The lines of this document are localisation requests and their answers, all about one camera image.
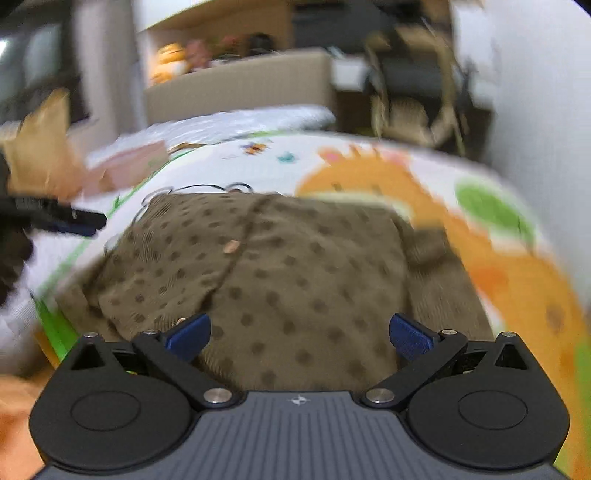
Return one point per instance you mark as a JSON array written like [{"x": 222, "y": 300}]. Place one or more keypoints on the beige office chair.
[{"x": 411, "y": 115}]

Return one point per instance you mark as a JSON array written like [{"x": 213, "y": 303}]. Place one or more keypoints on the cartoon printed blanket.
[{"x": 498, "y": 258}]

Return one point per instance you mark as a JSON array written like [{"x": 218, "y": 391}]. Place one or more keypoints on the black round appliance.
[{"x": 259, "y": 44}]

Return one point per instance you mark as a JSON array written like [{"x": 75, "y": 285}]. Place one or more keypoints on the pink plush toy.
[{"x": 197, "y": 54}]

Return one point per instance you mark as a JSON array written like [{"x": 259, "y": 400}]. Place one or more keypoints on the tan crumpled object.
[{"x": 46, "y": 147}]

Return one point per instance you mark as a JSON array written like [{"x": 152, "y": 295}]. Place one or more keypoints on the beige padded headboard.
[{"x": 240, "y": 87}]

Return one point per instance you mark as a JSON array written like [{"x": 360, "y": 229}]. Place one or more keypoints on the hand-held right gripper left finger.
[{"x": 189, "y": 337}]

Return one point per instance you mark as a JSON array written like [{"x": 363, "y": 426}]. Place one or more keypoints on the yellow plush duck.
[{"x": 168, "y": 62}]

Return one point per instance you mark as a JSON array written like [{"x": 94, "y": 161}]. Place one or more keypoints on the pink gift box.
[{"x": 129, "y": 166}]

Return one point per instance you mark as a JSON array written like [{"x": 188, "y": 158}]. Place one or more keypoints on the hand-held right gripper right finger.
[{"x": 411, "y": 339}]

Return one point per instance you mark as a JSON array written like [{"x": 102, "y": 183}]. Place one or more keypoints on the black monitor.
[{"x": 332, "y": 25}]

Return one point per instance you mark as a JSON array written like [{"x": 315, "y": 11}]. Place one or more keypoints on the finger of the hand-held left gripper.
[{"x": 74, "y": 219}]

